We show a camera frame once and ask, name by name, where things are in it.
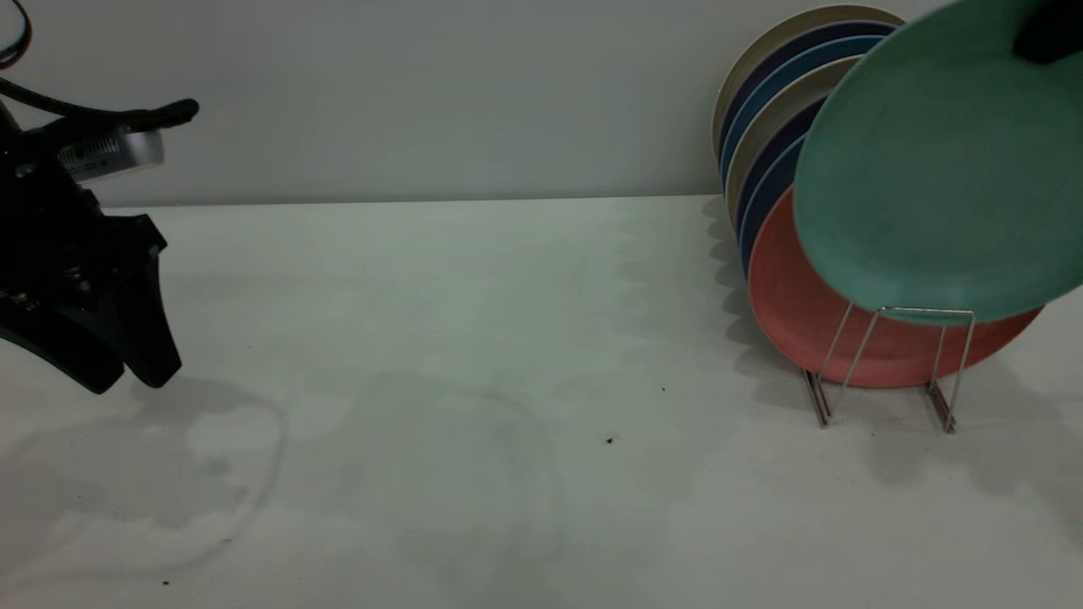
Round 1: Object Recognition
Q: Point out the beige round plate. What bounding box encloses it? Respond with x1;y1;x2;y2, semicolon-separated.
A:
712;4;908;162
725;54;866;225

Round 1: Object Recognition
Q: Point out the black looped cable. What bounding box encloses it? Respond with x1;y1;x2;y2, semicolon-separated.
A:
0;0;34;71

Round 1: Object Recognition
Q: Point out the black camera cable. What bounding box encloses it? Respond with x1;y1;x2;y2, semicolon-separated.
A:
0;78;201;132

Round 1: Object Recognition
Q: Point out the navy blue round plate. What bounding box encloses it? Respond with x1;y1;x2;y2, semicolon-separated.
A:
739;134;806;276

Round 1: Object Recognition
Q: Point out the purple round plate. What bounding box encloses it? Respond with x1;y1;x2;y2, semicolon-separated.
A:
717;21;899;162
734;95;828;238

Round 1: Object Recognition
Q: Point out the teal blue round plate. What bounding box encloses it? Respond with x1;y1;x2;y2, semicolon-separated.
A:
721;36;888;183

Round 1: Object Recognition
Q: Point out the pink round plate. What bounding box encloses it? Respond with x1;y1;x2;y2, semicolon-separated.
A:
748;186;1043;390

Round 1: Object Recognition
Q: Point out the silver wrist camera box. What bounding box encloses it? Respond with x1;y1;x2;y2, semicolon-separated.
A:
58;129;165;184

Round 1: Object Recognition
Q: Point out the metal wire plate rack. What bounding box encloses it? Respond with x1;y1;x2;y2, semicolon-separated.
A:
802;300;976;436

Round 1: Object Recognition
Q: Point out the green round plate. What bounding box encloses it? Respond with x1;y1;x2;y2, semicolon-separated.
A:
793;0;1083;326

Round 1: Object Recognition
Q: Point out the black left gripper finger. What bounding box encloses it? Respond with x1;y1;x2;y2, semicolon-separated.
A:
112;251;184;390
0;294;127;396

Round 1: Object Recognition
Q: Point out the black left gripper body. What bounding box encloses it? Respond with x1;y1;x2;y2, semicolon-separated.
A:
0;118;168;343

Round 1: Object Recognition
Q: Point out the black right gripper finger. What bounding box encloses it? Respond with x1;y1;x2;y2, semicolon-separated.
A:
1012;0;1083;66

